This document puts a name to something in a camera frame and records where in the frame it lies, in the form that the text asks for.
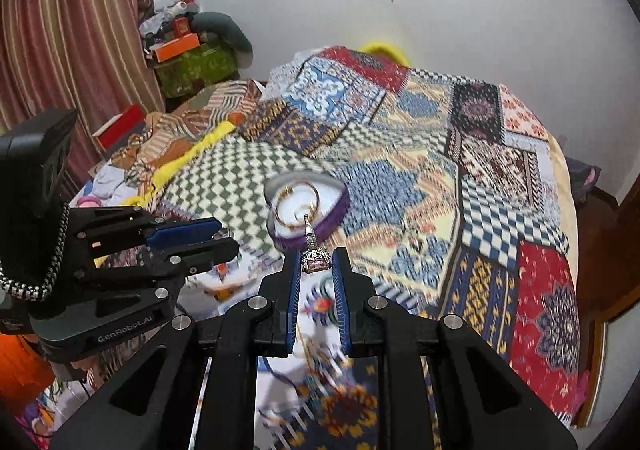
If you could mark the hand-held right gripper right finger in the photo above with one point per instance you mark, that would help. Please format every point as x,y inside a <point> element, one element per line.
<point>341,300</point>

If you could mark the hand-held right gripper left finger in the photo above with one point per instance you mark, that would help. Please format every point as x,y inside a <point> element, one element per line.
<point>293,300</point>

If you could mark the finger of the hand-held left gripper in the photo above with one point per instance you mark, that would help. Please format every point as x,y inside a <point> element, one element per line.
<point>185,231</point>
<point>210,252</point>

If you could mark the purple heart-shaped jewelry box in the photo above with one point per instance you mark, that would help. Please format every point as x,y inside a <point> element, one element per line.
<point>330,210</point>

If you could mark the yellow blanket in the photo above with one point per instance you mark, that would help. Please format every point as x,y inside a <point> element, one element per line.
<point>175,160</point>

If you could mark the red and white box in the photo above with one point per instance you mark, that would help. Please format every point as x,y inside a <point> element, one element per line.
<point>120,127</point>

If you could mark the gold bangle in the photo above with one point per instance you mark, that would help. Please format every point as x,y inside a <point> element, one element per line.
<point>298,204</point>

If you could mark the brown striped cloth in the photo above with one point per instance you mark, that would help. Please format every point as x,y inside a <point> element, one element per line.
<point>200,105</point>

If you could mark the striped red curtain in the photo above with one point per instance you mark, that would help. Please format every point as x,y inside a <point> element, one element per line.
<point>75,30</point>

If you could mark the patchwork bedspread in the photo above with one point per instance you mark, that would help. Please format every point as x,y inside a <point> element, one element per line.
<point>430,170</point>

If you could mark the green patterned storage box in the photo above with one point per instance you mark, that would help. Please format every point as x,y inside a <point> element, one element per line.
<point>195,67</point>

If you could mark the orange box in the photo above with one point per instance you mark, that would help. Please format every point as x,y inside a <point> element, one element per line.
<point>175,50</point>

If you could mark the orange cloth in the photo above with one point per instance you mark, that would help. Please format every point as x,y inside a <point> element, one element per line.
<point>22,370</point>

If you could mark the grey cloth bundle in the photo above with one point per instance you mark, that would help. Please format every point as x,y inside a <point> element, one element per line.
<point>222,27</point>

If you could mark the yellow pillow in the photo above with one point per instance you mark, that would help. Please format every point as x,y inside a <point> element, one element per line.
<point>386,50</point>

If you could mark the purple cloth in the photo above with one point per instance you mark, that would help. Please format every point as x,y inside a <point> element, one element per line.
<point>584,177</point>

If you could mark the wooden door frame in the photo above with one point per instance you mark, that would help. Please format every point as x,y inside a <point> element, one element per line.
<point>607,280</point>

